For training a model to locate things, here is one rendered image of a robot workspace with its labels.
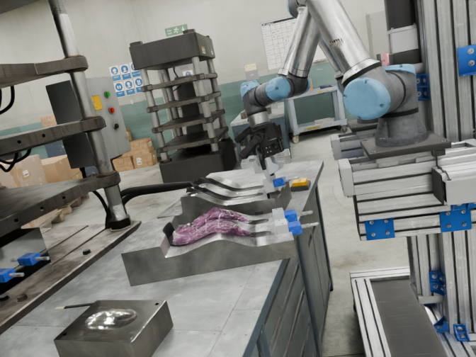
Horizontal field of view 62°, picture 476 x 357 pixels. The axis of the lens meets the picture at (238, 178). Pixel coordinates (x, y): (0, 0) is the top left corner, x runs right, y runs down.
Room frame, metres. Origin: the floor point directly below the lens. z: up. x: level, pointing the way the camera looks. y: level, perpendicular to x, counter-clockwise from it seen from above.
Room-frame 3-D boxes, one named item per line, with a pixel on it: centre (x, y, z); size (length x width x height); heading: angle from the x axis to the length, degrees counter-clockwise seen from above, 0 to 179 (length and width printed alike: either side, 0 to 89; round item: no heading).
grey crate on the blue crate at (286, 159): (4.74, -0.39, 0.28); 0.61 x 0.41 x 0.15; 81
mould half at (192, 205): (1.55, 0.07, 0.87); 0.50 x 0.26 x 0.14; 69
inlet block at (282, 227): (1.12, -0.15, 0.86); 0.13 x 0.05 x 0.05; 86
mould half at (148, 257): (1.18, 0.12, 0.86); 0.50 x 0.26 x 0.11; 86
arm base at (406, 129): (1.19, -0.52, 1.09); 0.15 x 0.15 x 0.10
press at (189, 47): (6.17, 0.49, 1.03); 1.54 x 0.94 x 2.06; 171
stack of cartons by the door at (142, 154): (8.06, 2.00, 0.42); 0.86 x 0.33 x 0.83; 81
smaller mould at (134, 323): (0.79, 0.34, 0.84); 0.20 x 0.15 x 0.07; 69
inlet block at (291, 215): (1.23, -0.15, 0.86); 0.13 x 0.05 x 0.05; 86
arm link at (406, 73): (1.19, -0.52, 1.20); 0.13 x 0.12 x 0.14; 131
